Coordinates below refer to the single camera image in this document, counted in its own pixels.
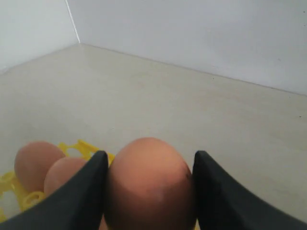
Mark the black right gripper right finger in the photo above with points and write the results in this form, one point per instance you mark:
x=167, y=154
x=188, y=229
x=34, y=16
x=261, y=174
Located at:
x=224, y=204

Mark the brown egg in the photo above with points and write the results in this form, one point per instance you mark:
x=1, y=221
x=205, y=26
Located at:
x=60, y=172
x=32, y=163
x=149, y=187

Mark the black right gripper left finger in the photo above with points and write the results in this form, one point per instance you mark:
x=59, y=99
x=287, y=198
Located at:
x=77, y=205

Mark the yellow plastic egg tray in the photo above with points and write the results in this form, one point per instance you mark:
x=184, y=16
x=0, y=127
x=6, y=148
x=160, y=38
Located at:
x=19, y=200

